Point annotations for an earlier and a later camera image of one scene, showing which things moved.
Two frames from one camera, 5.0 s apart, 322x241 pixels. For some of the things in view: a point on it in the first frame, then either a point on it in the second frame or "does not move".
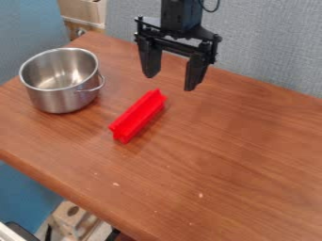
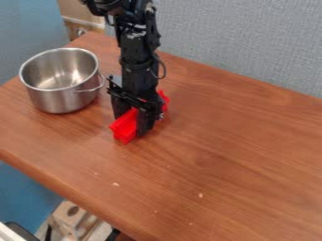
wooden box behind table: [82, 15] does not move
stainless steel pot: [62, 79] does not move
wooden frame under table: [75, 223] does not move
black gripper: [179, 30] to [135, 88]
